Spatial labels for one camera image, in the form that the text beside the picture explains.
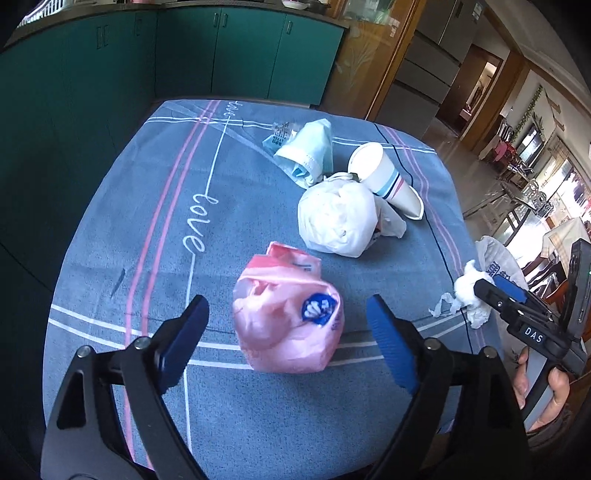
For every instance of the striped paper cup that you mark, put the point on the striped paper cup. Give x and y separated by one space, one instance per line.
378 170

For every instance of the wooden framed glass door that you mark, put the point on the wooden framed glass door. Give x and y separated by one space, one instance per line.
364 60

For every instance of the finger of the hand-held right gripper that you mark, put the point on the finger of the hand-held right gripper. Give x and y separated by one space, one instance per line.
508 284
496 300

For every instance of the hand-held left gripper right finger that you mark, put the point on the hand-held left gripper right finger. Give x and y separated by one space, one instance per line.
392 341

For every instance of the green vine garland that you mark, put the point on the green vine garland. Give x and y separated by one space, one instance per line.
528 110

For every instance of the white dish rack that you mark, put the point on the white dish rack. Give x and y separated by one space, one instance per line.
46 9

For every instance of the white lined waste bin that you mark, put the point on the white lined waste bin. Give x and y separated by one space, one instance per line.
494 254

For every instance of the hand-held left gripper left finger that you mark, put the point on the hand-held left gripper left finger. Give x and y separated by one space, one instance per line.
184 341

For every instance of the white bowl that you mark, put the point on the white bowl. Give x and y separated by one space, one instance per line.
295 3

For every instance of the person's right hand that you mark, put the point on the person's right hand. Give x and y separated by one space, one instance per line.
559 392

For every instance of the blue checked tablecloth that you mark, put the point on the blue checked tablecloth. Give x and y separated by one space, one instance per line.
138 230

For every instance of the grey refrigerator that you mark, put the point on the grey refrigerator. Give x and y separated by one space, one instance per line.
415 92

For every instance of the small clear plastic wrapper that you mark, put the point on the small clear plastic wrapper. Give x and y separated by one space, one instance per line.
277 138

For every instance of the blue face mask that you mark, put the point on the blue face mask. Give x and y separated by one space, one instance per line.
309 147

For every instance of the table with yellow cloth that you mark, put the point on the table with yellow cloth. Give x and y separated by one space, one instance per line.
568 235

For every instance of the wooden chairs with clothes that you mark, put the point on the wooden chairs with clothes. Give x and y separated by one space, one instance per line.
505 147

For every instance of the wooden bench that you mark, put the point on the wooden bench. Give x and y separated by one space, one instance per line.
498 203

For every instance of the white tissue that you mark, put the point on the white tissue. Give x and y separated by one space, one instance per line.
466 290

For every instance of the white plastic bag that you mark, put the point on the white plastic bag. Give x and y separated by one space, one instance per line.
332 217

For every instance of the pink plastic bag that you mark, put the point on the pink plastic bag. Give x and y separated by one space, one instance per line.
277 323

